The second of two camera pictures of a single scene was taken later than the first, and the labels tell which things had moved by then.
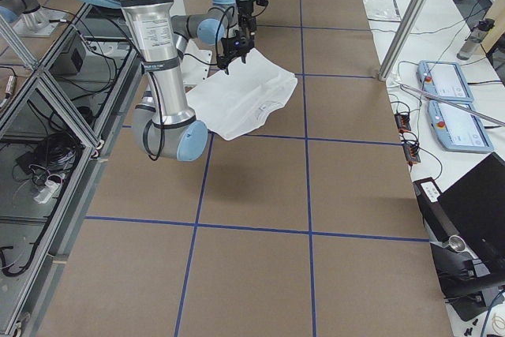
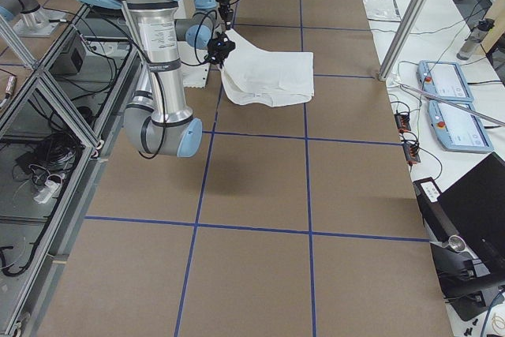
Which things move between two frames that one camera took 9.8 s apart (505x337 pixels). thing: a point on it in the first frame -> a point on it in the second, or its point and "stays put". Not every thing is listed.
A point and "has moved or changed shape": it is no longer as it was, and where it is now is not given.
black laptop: [465, 224] stays put
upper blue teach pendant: [443, 79] stays put
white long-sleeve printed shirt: [231, 105] has moved or changed shape
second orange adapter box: [411, 153] stays put
